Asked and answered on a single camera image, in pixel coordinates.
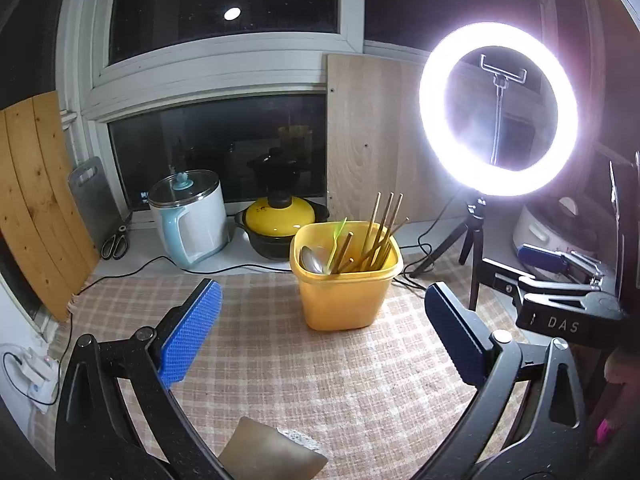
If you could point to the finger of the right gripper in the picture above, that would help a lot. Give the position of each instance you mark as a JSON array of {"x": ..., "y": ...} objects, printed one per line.
[{"x": 542, "y": 258}]

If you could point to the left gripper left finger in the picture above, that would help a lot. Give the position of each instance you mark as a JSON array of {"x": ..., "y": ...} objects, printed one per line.
[{"x": 117, "y": 417}]

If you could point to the short wooden chopstick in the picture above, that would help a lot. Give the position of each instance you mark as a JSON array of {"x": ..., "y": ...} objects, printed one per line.
[{"x": 341, "y": 252}]

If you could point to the green plastic spoon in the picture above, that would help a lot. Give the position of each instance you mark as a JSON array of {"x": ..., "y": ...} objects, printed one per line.
[{"x": 335, "y": 237}]

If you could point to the metal spoon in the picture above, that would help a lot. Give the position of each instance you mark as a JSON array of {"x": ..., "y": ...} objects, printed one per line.
[{"x": 310, "y": 261}]

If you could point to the white rice cooker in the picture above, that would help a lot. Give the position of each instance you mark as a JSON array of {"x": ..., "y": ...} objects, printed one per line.
[{"x": 555, "y": 224}]

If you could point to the plush toy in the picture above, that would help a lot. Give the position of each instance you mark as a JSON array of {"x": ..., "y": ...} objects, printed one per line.
[{"x": 621, "y": 392}]

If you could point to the white power strip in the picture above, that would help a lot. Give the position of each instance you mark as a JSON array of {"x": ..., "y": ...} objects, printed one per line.
[{"x": 38, "y": 369}]

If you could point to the black tripod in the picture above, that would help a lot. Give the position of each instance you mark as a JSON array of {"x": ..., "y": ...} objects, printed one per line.
[{"x": 472, "y": 229}]

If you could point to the pink checkered tablecloth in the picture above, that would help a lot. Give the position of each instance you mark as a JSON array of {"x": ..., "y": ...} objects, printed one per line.
[{"x": 378, "y": 401}]

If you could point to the yellow plastic container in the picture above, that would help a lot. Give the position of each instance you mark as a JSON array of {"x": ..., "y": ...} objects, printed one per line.
[{"x": 351, "y": 298}]

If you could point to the black scissors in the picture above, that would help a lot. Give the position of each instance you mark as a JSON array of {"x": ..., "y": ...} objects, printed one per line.
[{"x": 116, "y": 245}]

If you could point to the grey cutting board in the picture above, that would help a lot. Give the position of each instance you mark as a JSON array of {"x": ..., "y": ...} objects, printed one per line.
[{"x": 94, "y": 200}]

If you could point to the pine wood board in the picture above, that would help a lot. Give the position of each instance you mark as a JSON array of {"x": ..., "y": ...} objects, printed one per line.
[{"x": 40, "y": 220}]

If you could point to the light laminate wood board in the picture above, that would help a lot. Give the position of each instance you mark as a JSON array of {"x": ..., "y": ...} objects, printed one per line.
[{"x": 375, "y": 142}]

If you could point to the light blue electric pot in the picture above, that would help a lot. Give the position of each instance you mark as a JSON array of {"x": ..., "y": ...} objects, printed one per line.
[{"x": 190, "y": 216}]

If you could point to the yellow lid black casserole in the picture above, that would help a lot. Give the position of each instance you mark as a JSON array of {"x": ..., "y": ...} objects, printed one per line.
[{"x": 271, "y": 222}]

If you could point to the white ring light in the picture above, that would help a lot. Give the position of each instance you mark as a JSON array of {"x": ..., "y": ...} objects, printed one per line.
[{"x": 461, "y": 163}]

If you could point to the white window frame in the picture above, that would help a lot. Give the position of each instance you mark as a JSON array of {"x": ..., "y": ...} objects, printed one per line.
[{"x": 92, "y": 88}]

